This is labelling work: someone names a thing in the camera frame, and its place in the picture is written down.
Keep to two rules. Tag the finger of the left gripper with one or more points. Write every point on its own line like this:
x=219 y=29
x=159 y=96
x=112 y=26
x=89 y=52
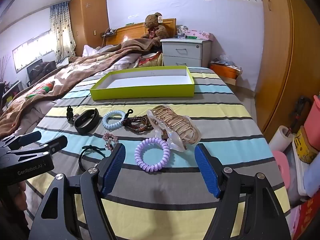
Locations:
x=52 y=146
x=16 y=142

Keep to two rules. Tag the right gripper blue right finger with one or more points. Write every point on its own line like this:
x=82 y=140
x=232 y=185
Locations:
x=225 y=186

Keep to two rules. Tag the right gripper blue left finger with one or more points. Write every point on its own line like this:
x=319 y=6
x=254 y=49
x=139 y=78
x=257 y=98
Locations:
x=95 y=184

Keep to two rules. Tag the black elastic with H charm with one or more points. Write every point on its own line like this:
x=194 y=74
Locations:
x=86 y=151

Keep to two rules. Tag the black wristband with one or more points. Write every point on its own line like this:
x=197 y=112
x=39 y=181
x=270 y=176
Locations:
x=87 y=121

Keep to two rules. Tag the pink rhinestone hair clip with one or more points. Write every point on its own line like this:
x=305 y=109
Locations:
x=110 y=141

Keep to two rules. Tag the large rose gold hair claw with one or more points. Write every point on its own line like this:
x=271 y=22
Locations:
x=177 y=130

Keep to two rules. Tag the lime green tray box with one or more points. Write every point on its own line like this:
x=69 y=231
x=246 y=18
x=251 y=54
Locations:
x=145 y=82

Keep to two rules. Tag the person's left hand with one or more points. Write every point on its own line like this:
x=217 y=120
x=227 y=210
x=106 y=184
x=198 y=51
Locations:
x=19 y=196

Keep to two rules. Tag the red green pillow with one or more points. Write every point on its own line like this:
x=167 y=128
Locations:
x=41 y=90

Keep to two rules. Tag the brown fleece blanket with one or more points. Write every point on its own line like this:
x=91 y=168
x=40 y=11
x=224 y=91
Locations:
x=67 y=77

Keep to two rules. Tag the pink round stool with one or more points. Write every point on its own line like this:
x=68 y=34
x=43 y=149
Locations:
x=283 y=166

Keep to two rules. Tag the black chair by window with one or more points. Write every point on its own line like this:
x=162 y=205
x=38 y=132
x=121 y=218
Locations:
x=38 y=70

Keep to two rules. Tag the white paper roll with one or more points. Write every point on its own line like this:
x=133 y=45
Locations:
x=281 y=139

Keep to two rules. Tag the dotted window curtain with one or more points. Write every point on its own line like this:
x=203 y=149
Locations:
x=60 y=25

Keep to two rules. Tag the orange storage box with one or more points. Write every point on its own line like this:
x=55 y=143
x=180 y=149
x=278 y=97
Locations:
x=228 y=73

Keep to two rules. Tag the wooden closet door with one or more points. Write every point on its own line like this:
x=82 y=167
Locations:
x=289 y=65

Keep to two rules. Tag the tall wooden wardrobe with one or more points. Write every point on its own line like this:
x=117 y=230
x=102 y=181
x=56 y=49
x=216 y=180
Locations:
x=89 y=19

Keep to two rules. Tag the wooden headboard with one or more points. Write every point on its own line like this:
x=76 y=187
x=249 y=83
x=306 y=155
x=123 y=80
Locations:
x=136 y=31

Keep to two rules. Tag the white bedside drawer cabinet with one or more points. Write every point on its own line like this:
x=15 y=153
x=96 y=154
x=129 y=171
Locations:
x=186 y=52

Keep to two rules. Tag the brown teddy bear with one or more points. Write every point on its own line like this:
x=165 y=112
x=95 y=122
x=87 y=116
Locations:
x=156 y=30

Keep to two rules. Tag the pink floral box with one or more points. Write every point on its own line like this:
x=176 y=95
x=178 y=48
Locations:
x=198 y=34

